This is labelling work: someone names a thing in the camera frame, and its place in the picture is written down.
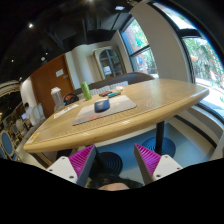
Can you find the brown wooden door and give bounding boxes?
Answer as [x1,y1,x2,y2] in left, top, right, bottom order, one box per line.
[29,53,76,118]

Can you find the person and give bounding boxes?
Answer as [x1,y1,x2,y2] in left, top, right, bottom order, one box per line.
[87,174,145,192]
[20,102,38,127]

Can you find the small green blue eraser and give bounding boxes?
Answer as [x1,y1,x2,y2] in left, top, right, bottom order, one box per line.
[107,91,122,98]

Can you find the arched glass-door cabinet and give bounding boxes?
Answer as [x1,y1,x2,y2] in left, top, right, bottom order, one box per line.
[93,45,127,80]

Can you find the large black-framed window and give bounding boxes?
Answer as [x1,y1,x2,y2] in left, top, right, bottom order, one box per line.
[149,1,224,123]

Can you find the black pedestal table leg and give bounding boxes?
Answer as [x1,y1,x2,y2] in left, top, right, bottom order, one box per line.
[141,120,177,158]
[98,151,124,176]

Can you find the yellow table sticker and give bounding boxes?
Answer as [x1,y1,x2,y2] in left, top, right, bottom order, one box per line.
[25,133,40,145]

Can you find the ceiling lights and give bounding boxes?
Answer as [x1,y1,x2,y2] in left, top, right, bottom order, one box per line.
[9,0,126,64]

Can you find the arched black-framed window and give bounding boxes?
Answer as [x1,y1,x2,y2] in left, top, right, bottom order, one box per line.
[120,18,159,76]

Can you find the white chairs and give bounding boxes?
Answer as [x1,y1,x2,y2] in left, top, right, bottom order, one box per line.
[31,103,48,124]

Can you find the striped cushion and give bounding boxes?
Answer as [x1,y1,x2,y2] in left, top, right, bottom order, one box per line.
[109,80,129,90]
[89,85,111,96]

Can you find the blue round-backed chairs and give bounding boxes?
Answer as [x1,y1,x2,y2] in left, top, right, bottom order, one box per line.
[0,114,24,160]

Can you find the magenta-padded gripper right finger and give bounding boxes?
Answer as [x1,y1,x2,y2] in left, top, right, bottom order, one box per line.
[133,143,184,186]

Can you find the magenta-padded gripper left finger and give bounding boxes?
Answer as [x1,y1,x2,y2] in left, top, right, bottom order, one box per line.
[45,143,98,188]

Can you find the clear shaker bottle white lid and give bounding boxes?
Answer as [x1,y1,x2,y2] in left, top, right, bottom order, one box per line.
[50,86,66,111]

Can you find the white and blue computer mouse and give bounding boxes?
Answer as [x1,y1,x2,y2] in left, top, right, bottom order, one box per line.
[93,98,111,113]

